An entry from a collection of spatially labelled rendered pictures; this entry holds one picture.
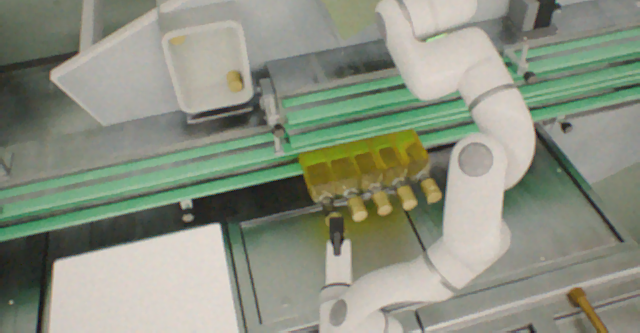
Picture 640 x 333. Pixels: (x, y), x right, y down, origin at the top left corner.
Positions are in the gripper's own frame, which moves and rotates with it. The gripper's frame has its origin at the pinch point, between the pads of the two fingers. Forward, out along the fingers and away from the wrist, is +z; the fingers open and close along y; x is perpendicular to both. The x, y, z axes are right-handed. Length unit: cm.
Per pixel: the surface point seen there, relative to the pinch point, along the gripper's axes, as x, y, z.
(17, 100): 103, -15, 66
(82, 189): 57, 4, 10
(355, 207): -4.2, 1.4, 5.1
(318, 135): 3.7, 6.1, 23.3
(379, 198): -9.6, 1.3, 7.5
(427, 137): -23.8, -3.5, 31.2
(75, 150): 62, 6, 21
